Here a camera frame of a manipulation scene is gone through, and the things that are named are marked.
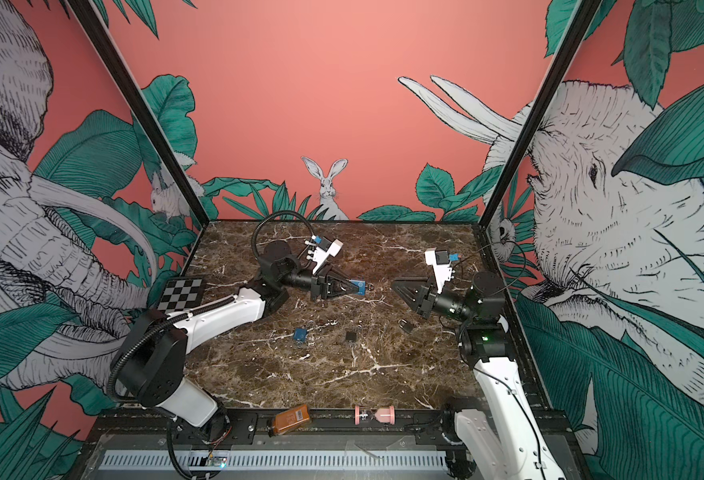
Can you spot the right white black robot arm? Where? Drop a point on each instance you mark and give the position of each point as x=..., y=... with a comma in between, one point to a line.
x=512, y=446

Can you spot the pink hourglass spool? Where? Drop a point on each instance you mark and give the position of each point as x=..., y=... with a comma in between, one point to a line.
x=382, y=415

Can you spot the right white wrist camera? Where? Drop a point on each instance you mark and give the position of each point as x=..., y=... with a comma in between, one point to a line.
x=442, y=262

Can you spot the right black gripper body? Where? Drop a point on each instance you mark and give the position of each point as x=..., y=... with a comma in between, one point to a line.
x=427, y=299

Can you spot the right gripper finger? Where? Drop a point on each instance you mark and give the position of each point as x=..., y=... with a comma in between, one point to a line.
x=411, y=296
x=412, y=283

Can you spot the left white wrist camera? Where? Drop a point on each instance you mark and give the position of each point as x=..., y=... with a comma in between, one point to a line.
x=320, y=249

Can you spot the black white checkerboard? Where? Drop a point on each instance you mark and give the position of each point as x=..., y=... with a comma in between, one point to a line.
x=182, y=293

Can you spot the orange brown box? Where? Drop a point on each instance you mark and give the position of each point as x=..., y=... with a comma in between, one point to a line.
x=289, y=420

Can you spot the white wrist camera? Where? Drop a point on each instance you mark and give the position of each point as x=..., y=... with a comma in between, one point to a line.
x=320, y=249
x=442, y=262

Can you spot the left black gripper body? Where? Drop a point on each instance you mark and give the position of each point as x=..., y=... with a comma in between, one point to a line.
x=318, y=286

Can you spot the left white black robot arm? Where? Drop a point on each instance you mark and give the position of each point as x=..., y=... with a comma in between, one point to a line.
x=149, y=366

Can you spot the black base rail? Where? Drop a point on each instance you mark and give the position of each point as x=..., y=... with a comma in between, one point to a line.
x=427, y=427

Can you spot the blue padlock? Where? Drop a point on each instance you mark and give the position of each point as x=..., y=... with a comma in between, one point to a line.
x=363, y=287
x=300, y=336

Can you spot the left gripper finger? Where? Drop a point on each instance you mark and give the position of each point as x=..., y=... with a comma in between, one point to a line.
x=339, y=291
x=338, y=280

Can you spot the white slotted cable duct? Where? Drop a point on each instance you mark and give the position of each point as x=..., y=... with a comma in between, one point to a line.
x=274, y=460

